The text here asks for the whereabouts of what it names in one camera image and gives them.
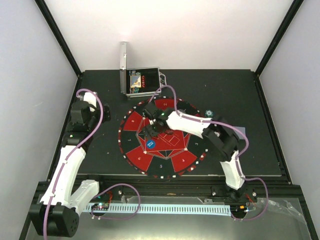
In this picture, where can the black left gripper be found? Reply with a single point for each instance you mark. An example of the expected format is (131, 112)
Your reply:
(107, 113)

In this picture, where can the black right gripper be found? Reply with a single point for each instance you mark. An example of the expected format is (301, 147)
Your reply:
(152, 132)

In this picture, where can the blue small blind button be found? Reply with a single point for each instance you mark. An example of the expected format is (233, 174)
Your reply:
(150, 144)

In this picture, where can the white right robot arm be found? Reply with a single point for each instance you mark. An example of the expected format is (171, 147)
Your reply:
(220, 137)

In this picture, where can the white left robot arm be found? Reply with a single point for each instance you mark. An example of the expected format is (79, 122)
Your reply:
(58, 211)

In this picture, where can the round red black poker mat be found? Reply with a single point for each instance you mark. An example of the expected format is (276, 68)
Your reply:
(176, 152)

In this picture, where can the open aluminium poker case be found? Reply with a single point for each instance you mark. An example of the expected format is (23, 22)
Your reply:
(152, 78)

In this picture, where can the card pack in case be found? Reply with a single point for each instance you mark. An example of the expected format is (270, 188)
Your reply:
(135, 81)

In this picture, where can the green poker chip stack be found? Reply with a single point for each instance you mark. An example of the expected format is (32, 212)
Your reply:
(209, 113)

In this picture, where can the grey card deck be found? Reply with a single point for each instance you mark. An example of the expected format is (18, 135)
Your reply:
(241, 130)

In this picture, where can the small green circuit board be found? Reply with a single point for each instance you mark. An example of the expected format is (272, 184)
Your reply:
(101, 206)

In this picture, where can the light blue cable duct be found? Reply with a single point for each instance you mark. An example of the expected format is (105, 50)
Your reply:
(179, 209)

